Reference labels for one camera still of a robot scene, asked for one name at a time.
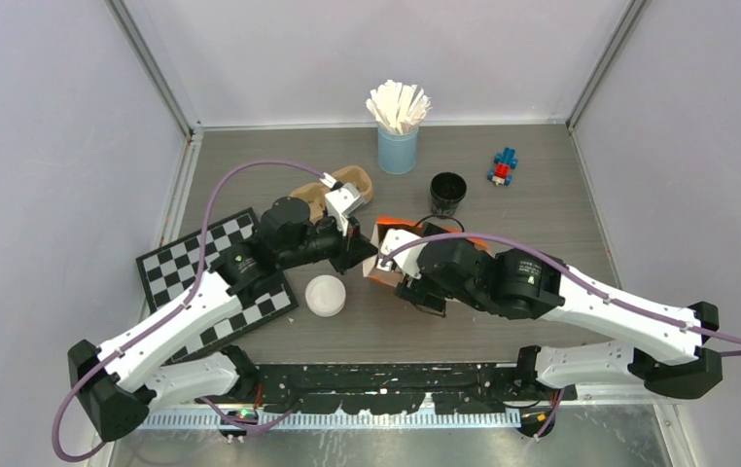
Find brown cardboard cup carrier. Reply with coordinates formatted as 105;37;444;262
289;165;374;224

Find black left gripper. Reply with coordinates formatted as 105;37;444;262
279;212;378;275

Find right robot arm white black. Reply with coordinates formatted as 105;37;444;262
377;232;723;400

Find blue cylindrical holder cup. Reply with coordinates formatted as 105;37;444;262
377;124;419;175

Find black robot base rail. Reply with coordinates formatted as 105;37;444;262
211;363;556;415

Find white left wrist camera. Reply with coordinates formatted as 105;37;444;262
320;172;367;236

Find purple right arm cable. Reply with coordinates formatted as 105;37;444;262
376;233;741;358

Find black white checkerboard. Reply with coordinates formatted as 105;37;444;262
135;207;300;369

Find stack of white lids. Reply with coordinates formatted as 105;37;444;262
304;274;346;317

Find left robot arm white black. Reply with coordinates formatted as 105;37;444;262
67;188;376;442

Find orange paper takeout bag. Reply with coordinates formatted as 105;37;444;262
362;214;491;290

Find blue red toy blocks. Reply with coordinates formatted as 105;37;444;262
486;147;518;186

